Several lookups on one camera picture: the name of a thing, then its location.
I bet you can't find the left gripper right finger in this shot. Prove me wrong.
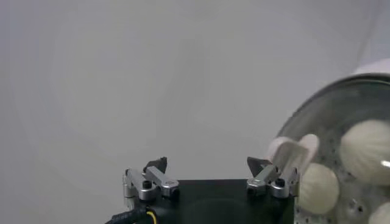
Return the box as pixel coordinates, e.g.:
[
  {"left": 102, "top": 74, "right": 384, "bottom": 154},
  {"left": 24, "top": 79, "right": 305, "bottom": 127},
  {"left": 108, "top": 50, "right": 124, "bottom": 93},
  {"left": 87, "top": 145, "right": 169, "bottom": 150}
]
[{"left": 246, "top": 156, "right": 301, "bottom": 199}]

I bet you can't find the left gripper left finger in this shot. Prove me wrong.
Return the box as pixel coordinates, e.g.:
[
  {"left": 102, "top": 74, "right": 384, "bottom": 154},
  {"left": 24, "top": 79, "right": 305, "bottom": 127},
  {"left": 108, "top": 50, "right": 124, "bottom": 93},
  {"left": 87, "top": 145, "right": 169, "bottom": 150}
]
[{"left": 122, "top": 156, "right": 180, "bottom": 202}]

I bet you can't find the white steamed baozi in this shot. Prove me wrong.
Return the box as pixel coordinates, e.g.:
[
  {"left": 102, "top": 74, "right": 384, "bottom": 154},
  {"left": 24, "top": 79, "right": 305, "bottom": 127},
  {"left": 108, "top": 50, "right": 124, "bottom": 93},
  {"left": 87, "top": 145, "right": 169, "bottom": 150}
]
[
  {"left": 367, "top": 201, "right": 390, "bottom": 224},
  {"left": 339, "top": 119, "right": 390, "bottom": 187},
  {"left": 297, "top": 163, "right": 340, "bottom": 215}
]

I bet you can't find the glass pot lid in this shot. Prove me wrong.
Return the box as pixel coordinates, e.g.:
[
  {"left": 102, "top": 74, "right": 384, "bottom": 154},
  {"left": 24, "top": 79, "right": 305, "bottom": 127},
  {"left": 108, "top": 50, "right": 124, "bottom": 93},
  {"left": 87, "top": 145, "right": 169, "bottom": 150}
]
[{"left": 267, "top": 72, "right": 390, "bottom": 224}]

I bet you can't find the stainless steel steamer basket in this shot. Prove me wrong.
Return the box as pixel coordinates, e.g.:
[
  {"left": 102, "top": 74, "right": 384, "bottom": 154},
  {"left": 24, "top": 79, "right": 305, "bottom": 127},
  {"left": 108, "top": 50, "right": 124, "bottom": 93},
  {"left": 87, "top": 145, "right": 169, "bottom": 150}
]
[{"left": 294, "top": 170, "right": 390, "bottom": 224}]

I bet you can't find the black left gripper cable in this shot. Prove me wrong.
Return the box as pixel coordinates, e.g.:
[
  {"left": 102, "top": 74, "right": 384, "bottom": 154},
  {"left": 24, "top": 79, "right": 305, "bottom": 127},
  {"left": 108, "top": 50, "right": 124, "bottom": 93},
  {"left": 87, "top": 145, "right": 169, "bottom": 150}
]
[{"left": 105, "top": 206, "right": 159, "bottom": 224}]

